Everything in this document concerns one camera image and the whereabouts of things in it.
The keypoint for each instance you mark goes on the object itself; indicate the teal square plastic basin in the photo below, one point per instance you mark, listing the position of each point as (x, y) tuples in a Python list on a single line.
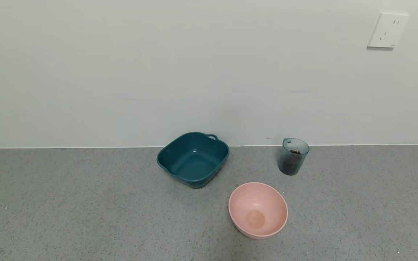
[(194, 163)]

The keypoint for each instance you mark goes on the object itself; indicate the white wall socket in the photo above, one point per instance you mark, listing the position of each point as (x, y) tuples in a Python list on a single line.
[(388, 30)]

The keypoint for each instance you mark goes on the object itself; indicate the translucent teal plastic cup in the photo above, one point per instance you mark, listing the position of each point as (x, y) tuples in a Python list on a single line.
[(294, 145)]

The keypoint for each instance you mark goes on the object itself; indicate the pink plastic bowl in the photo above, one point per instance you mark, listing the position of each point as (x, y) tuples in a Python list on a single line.
[(258, 210)]

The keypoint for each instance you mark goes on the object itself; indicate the brown solid pellets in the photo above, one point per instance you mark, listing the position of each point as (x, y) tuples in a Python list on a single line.
[(291, 165)]

